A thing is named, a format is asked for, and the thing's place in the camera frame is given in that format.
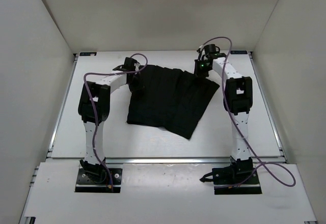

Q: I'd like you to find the black pleated skirt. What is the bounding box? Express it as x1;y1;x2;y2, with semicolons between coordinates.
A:
127;65;220;139

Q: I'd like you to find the right blue corner label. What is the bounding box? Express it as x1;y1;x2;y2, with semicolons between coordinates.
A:
230;50;248;55

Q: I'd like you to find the left blue corner label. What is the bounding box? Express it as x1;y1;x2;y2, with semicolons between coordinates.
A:
79;52;97;57

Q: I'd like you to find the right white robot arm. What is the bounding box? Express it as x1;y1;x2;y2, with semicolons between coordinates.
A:
194;44;253;184

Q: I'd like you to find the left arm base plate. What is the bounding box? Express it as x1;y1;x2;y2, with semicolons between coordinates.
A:
75;167;123;193

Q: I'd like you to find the aluminium table edge rail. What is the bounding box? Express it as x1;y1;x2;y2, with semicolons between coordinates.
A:
46;156;286;164

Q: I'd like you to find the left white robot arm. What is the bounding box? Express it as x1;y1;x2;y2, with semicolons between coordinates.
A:
78;53;148;183

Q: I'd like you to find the blue corner label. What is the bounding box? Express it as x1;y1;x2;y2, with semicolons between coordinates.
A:
79;52;97;57
230;50;248;55

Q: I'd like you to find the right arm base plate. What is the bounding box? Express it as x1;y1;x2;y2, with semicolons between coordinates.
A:
200;165;262;195

